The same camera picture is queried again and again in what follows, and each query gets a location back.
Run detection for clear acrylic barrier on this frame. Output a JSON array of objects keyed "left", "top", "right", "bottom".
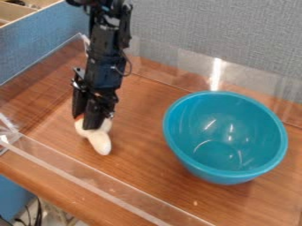
[
  {"left": 126, "top": 36, "right": 302, "bottom": 128},
  {"left": 0, "top": 34, "right": 89, "bottom": 134},
  {"left": 0, "top": 133, "right": 217, "bottom": 226}
]

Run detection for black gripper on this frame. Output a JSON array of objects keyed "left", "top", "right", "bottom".
[{"left": 71, "top": 66, "right": 121, "bottom": 130}]

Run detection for blue plastic bowl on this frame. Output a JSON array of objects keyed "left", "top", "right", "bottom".
[{"left": 164, "top": 91, "right": 288, "bottom": 185}]

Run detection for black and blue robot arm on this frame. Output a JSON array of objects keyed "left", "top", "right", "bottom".
[{"left": 66, "top": 0, "right": 134, "bottom": 130}]

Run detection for wooden shelf box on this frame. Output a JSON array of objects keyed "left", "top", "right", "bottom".
[{"left": 0, "top": 0, "right": 65, "bottom": 28}]

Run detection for plush mushroom toy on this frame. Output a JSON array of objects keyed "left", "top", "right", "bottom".
[{"left": 75, "top": 115, "right": 113, "bottom": 155}]

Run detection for clear acrylic front barrier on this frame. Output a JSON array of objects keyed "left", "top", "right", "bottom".
[{"left": 0, "top": 133, "right": 217, "bottom": 226}]

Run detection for clear acrylic left barrier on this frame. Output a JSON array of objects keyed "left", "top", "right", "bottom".
[{"left": 0, "top": 34, "right": 89, "bottom": 134}]

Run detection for clear acrylic back barrier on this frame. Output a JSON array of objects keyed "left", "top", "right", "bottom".
[{"left": 126, "top": 36, "right": 302, "bottom": 128}]

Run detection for black cables under table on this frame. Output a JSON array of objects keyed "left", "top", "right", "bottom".
[{"left": 0, "top": 196, "right": 46, "bottom": 226}]

